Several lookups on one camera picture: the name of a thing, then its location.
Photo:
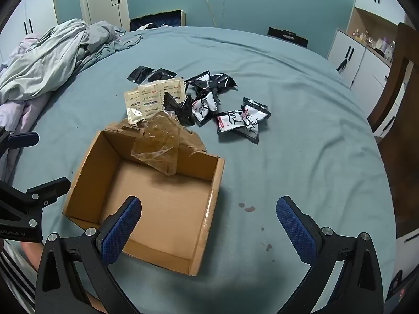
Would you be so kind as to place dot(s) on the black flat box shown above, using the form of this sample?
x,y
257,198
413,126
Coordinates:
x,y
288,36

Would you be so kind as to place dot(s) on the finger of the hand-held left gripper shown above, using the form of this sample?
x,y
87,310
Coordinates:
x,y
49,188
23,139

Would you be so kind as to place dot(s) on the lilac quilt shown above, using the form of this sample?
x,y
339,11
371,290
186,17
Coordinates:
x,y
13,111

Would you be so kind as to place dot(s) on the brown cardboard box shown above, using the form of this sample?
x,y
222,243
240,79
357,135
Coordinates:
x,y
163,209

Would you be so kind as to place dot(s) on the beige sachet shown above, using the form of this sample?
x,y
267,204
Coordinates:
x,y
131,99
135,115
172,90
150,99

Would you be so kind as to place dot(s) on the small black hanging object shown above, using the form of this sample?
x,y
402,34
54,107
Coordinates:
x,y
342,64

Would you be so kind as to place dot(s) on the striped clothing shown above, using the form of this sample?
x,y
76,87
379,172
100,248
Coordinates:
x,y
13,278

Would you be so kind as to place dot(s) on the crumpled grey-green duvet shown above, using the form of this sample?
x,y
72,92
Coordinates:
x,y
49,55

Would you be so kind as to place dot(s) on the brown wooden chair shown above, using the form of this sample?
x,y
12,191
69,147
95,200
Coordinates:
x,y
399,157

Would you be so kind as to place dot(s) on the pile of black snack packets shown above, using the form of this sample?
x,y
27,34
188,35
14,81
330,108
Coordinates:
x,y
226,80

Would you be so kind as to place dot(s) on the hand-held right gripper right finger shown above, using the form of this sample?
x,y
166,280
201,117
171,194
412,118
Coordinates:
x,y
294,229

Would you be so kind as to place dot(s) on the crumpled clear packing tape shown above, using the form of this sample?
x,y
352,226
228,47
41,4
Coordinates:
x,y
157,144

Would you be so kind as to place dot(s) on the white wardrobe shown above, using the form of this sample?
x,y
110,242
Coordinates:
x,y
32,19

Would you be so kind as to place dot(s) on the white cabinet with open shelf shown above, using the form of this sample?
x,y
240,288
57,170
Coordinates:
x,y
353,62

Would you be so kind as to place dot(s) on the person's left forearm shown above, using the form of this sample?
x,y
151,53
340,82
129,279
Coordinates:
x,y
31,255

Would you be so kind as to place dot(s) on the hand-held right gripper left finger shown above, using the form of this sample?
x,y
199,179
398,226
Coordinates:
x,y
121,229

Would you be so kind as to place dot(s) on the small bottles and jars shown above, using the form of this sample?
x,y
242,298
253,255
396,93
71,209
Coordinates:
x,y
376,44

